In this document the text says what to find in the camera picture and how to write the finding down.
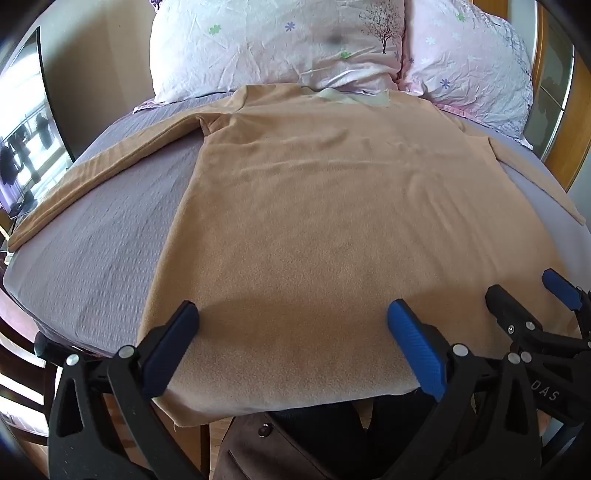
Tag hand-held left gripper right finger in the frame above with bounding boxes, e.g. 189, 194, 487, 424
386, 298, 544, 480

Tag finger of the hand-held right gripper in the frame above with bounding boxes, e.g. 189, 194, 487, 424
542, 268, 591, 334
485, 284, 591, 357

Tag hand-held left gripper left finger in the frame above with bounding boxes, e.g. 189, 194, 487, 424
35, 300, 218, 480

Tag tan long-sleeve shirt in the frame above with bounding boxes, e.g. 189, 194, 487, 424
8, 83, 587, 428

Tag dark pants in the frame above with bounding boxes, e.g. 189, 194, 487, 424
270, 392, 446, 480

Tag grey bed sheet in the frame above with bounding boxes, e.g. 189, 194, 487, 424
2, 90, 573, 365

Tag wooden headboard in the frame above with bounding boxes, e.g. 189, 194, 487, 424
475, 0, 591, 193

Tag brown jacket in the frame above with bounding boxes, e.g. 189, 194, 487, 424
215, 411, 356, 480

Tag dark wooden chair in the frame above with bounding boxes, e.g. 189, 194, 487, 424
0, 295, 63, 462

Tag pink floral pillow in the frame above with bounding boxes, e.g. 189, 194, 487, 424
399, 0, 534, 149

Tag flat television screen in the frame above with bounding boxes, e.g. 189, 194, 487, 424
0, 27, 75, 219

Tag white floral pillow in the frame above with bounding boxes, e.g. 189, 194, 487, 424
150, 0, 407, 103

